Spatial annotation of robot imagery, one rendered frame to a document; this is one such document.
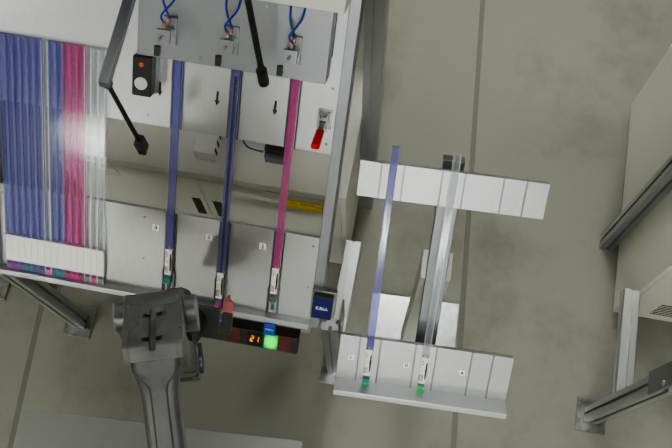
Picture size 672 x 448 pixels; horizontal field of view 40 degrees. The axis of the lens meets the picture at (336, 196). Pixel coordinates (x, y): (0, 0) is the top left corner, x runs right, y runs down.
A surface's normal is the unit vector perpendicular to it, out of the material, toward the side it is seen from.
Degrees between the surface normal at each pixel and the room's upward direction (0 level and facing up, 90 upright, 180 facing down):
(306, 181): 0
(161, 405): 32
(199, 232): 45
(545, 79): 0
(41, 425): 0
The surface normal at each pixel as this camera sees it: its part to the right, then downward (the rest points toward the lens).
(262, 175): -0.01, -0.33
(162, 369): 0.13, 0.19
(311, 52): -0.14, 0.42
